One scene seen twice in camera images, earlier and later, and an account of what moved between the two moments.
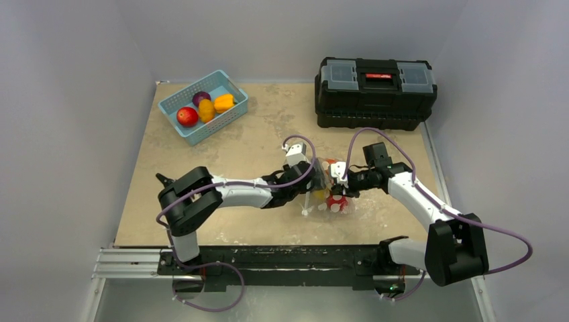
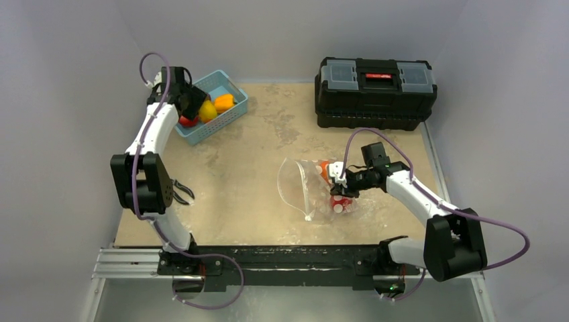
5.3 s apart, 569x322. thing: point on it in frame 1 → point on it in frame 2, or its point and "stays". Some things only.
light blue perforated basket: (217, 82) stays
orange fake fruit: (223, 102) stays
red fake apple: (186, 117) stays
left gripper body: (305, 189) → (194, 99)
